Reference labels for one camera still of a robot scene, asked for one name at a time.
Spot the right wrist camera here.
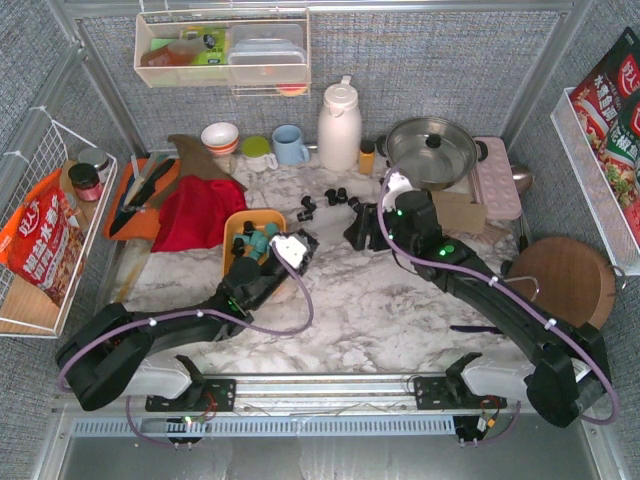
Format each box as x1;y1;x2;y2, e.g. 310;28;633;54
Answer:
382;171;415;212

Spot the green lidded cup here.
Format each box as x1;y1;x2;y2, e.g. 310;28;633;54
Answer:
241;136;278;173

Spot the white handled knife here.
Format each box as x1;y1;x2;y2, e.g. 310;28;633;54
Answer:
123;156;156;206

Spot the red cloth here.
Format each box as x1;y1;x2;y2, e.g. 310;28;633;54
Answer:
151;175;247;253

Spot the right wire basket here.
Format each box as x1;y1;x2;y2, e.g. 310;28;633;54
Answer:
550;87;640;276

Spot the white orange striped bowl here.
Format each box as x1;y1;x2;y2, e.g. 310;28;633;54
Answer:
200;122;239;156

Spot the white thermos jug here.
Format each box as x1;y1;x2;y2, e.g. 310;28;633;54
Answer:
317;75;362;172

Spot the metal board stand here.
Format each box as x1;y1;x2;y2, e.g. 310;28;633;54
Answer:
505;276;540;302

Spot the orange spice bottle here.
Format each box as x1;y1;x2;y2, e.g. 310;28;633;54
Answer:
358;140;376;175

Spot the red snack bag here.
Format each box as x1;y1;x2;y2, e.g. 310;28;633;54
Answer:
1;169;84;306

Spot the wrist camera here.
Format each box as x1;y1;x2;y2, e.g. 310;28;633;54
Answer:
382;171;415;212
269;234;309;269

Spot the blue mug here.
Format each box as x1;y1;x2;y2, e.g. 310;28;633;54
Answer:
272;125;310;166

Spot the orange storage basket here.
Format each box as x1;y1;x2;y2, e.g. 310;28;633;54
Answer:
222;209;287;275

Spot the silver lidded jar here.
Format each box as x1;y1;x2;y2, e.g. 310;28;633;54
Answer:
78;147;110;175

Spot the steel ladle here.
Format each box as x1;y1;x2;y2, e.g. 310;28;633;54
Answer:
511;163;535;197

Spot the brown felt cloth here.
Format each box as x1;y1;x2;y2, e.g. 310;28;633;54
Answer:
148;134;247;210

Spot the dark lidded jar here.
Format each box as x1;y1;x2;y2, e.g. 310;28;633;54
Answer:
68;163;103;202

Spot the pink egg tray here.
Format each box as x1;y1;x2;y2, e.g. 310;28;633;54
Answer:
469;137;522;221

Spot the steel pot with lid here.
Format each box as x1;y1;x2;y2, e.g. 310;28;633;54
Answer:
376;117;488;191

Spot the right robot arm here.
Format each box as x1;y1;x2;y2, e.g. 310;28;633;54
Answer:
336;189;619;427

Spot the clear plastic container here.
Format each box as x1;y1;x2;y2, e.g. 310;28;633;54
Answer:
227;23;307;85

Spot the round wooden cutting board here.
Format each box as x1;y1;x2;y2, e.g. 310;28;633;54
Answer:
506;237;616;329

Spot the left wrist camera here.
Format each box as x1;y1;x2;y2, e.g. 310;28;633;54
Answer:
269;234;309;269

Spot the cork mat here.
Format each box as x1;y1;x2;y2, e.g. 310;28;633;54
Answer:
431;191;488;234

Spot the left wire basket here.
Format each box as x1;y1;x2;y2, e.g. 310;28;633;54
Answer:
1;106;118;338

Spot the wire basket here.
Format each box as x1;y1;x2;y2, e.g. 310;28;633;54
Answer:
1;106;118;338
550;87;640;276

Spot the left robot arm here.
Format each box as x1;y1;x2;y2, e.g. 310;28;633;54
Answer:
56;229;318;411

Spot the black kitchen knife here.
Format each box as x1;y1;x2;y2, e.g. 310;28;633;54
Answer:
108;158;176;238

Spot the striped oven mitt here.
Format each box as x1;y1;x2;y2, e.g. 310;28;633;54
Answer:
443;223;512;245

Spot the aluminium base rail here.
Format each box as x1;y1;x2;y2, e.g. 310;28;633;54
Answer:
49;371;601;441

